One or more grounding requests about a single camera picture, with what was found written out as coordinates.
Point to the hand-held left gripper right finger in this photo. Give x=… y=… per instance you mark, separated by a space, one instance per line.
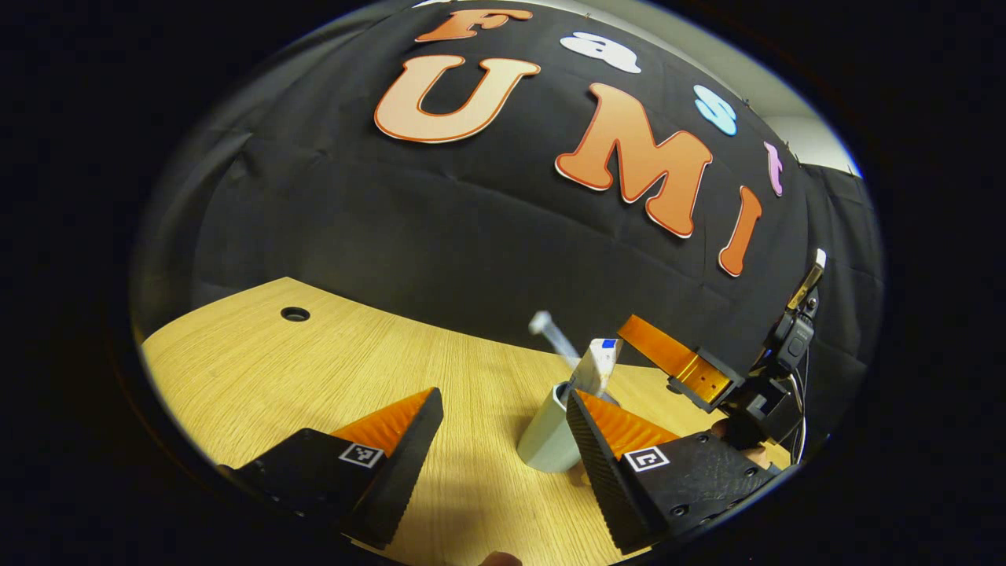
x=609 y=479

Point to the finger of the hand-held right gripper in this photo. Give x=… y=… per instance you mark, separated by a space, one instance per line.
x=676 y=358

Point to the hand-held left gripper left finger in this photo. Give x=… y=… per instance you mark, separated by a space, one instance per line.
x=393 y=479

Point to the white toothpaste tube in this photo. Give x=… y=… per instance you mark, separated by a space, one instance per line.
x=601 y=362

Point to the white toothbrush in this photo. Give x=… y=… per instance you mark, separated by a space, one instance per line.
x=550 y=334

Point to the wooden desktop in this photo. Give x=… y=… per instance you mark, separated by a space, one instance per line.
x=275 y=369

